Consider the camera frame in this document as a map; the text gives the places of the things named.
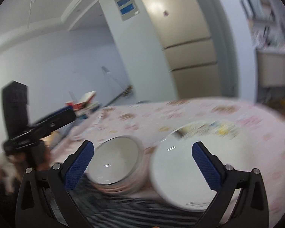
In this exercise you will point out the wall electrical panel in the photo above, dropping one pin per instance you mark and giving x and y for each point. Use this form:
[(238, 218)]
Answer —
[(127, 8)]

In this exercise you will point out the pink cartoon tablecloth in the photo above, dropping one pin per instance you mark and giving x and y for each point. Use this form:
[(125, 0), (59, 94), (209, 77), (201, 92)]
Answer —
[(152, 122)]

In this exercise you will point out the white cartoon plate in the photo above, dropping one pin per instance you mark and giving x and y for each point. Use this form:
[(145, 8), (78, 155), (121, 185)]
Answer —
[(179, 170)]

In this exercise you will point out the white ribbed bowl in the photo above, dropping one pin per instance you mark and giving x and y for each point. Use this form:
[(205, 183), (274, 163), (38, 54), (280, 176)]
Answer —
[(115, 160)]

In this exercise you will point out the gold refrigerator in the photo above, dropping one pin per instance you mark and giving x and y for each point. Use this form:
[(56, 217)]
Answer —
[(187, 44)]

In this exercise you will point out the stack of books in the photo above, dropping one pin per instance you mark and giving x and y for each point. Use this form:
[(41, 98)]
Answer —
[(82, 115)]

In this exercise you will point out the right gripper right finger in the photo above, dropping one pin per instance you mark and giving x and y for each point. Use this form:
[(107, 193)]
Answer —
[(251, 208)]

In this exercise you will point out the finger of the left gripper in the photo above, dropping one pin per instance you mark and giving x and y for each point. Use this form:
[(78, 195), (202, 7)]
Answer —
[(46, 127), (68, 107)]

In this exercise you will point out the striped black white cloth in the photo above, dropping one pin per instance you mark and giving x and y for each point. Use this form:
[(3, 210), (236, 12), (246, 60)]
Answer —
[(102, 210)]

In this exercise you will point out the beige bathroom vanity cabinet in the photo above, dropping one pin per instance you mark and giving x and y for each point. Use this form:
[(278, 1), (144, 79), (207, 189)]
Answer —
[(271, 68)]

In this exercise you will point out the pink strawberry bowl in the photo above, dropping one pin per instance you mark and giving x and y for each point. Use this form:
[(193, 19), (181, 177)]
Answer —
[(131, 184)]

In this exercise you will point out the left hand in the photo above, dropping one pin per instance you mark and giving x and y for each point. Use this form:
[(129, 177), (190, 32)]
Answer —
[(38, 158)]

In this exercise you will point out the red white cardboard box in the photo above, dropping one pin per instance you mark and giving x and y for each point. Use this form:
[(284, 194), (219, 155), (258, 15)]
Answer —
[(82, 102)]

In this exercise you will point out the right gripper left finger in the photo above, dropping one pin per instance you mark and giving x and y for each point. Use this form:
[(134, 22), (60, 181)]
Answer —
[(33, 208)]

